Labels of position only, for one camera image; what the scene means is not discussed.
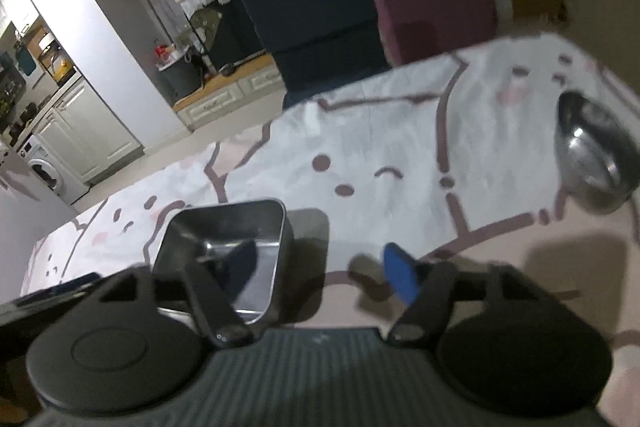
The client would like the steel rectangular tray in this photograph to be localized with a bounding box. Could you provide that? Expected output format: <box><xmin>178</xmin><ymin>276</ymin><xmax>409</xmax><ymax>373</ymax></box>
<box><xmin>153</xmin><ymin>198</ymin><xmax>293</xmax><ymax>326</ymax></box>

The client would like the small round steel bowl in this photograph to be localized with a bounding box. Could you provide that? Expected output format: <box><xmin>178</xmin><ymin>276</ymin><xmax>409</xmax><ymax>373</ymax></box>
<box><xmin>554</xmin><ymin>90</ymin><xmax>639</xmax><ymax>215</ymax></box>

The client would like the cartoon bear tablecloth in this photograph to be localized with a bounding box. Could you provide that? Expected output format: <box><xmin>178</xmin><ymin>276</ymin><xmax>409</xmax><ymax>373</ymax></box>
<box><xmin>23</xmin><ymin>34</ymin><xmax>639</xmax><ymax>426</ymax></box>

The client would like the white washing machine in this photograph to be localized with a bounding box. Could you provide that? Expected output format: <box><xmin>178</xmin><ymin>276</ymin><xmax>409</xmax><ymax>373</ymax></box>
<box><xmin>18</xmin><ymin>134</ymin><xmax>90</xmax><ymax>205</ymax></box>

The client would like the white kitchen cabinet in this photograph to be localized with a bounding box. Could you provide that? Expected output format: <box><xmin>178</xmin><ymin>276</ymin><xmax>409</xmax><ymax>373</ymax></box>
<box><xmin>32</xmin><ymin>77</ymin><xmax>142</xmax><ymax>183</ymax></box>

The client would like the grey trash bin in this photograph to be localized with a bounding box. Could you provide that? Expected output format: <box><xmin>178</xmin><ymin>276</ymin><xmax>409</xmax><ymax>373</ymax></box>
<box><xmin>155</xmin><ymin>57</ymin><xmax>203</xmax><ymax>105</ymax></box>

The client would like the black have a nice day cabinet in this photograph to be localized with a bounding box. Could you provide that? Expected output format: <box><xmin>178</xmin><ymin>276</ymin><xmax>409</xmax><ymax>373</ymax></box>
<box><xmin>192</xmin><ymin>0</ymin><xmax>264</xmax><ymax>70</ymax></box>

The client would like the dark blue cushion chair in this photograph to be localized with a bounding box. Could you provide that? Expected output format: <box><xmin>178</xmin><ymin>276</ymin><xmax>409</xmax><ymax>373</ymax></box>
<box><xmin>242</xmin><ymin>0</ymin><xmax>390</xmax><ymax>105</ymax></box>

